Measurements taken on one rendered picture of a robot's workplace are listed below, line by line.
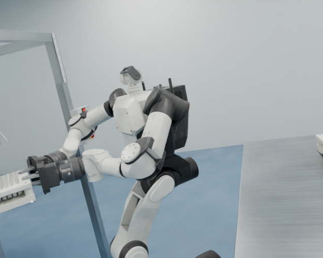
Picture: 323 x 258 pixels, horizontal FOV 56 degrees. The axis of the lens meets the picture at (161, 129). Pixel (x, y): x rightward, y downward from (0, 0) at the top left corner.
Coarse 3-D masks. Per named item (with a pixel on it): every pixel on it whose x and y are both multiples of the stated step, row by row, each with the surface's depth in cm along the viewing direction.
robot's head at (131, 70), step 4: (124, 68) 135; (128, 68) 132; (132, 68) 129; (120, 72) 135; (124, 72) 131; (128, 72) 128; (132, 72) 129; (136, 72) 130; (140, 72) 133; (132, 76) 129; (136, 76) 132; (140, 76) 131; (132, 80) 130; (136, 80) 131; (140, 80) 133
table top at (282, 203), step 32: (256, 160) 138; (288, 160) 131; (320, 160) 125; (256, 192) 108; (288, 192) 103; (320, 192) 99; (256, 224) 89; (288, 224) 86; (320, 224) 83; (256, 256) 75; (288, 256) 73; (320, 256) 71
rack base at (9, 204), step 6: (24, 192) 112; (12, 198) 109; (18, 198) 108; (24, 198) 107; (30, 198) 108; (0, 204) 105; (6, 204) 105; (12, 204) 105; (18, 204) 106; (24, 204) 107; (0, 210) 104; (6, 210) 105
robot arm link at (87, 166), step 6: (72, 162) 116; (78, 162) 116; (84, 162) 117; (90, 162) 118; (78, 168) 115; (84, 168) 117; (90, 168) 118; (96, 168) 119; (78, 174) 115; (84, 174) 118; (90, 174) 118; (96, 174) 119; (102, 174) 121; (90, 180) 119; (96, 180) 119
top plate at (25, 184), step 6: (12, 174) 124; (18, 174) 122; (24, 174) 120; (18, 180) 113; (24, 180) 112; (12, 186) 107; (18, 186) 106; (24, 186) 107; (30, 186) 108; (0, 192) 103; (6, 192) 104; (12, 192) 105
